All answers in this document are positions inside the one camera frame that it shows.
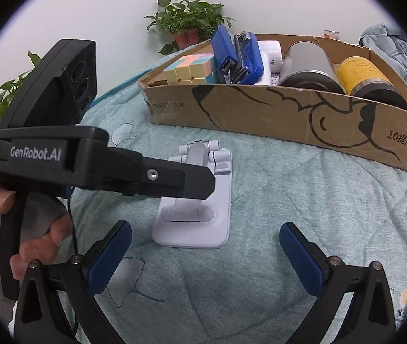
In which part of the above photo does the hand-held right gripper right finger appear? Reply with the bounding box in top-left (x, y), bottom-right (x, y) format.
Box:
top-left (279, 222), bottom-right (398, 344)

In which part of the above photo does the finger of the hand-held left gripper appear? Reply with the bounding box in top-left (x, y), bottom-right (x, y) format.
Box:
top-left (134, 155), bottom-right (216, 201)

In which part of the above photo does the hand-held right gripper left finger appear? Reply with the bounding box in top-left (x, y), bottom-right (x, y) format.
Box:
top-left (13, 220), bottom-right (132, 344)

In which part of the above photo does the white folding phone stand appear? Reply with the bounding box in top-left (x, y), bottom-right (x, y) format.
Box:
top-left (151, 140), bottom-right (233, 249)

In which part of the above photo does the cardboard box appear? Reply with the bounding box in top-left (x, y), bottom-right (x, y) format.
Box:
top-left (137, 34), bottom-right (407, 175)

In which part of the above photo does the pastel puzzle cube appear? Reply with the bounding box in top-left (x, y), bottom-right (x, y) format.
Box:
top-left (163, 53), bottom-right (216, 86)

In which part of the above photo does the blue stapler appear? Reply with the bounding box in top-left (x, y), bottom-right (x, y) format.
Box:
top-left (211, 24), bottom-right (264, 86)

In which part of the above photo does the white handheld fan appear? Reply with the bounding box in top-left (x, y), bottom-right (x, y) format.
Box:
top-left (257, 39), bottom-right (285, 87)

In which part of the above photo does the silver metal tin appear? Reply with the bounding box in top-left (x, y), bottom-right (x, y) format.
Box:
top-left (279, 41), bottom-right (347, 95)

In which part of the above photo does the yellow jar with clear lid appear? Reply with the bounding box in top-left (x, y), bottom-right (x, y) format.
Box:
top-left (334, 56), bottom-right (407, 112)

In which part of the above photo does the teal printed blanket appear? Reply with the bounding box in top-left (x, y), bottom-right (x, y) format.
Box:
top-left (51, 41), bottom-right (407, 344)

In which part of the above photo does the small potted green plant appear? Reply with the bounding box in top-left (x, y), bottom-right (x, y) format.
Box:
top-left (144, 0), bottom-right (236, 56)

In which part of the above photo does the light blue puffer jacket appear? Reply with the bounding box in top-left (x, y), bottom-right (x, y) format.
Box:
top-left (359, 23), bottom-right (407, 104)

